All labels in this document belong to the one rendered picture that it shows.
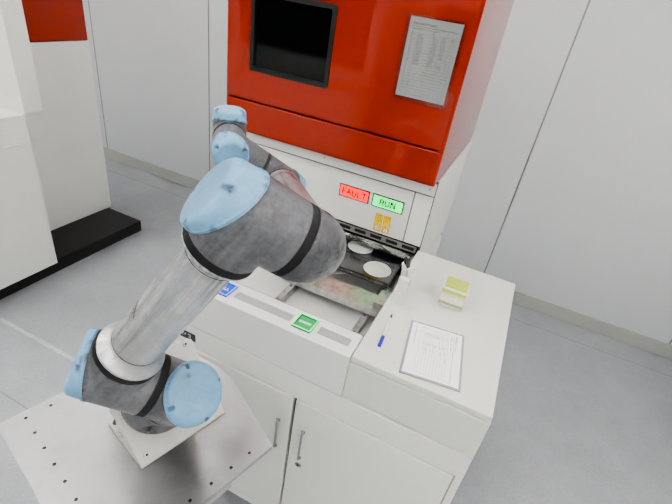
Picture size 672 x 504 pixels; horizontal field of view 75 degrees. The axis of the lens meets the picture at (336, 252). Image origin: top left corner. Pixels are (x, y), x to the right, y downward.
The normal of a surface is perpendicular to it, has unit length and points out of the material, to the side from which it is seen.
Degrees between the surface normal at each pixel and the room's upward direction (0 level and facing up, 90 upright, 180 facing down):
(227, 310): 90
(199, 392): 52
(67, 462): 0
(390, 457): 90
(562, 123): 90
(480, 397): 0
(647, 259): 90
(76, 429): 0
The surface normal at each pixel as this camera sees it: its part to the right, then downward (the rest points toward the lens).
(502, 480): 0.15, -0.84
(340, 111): -0.42, 0.43
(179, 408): 0.73, -0.21
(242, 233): 0.17, 0.57
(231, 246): -0.04, 0.58
